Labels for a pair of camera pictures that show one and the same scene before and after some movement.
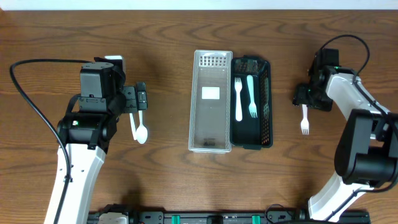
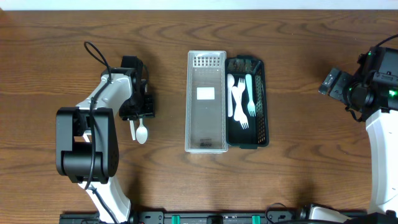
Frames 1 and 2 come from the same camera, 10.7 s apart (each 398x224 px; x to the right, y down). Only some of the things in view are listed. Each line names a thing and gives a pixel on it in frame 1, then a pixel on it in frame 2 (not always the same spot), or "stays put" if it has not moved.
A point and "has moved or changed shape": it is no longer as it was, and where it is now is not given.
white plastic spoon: (133, 126) stays put
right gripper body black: (302, 98) → (334, 84)
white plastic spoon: (141, 132) stays put
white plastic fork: (305, 123) → (242, 118)
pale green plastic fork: (252, 106) stays put
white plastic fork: (238, 86) has moved or changed shape
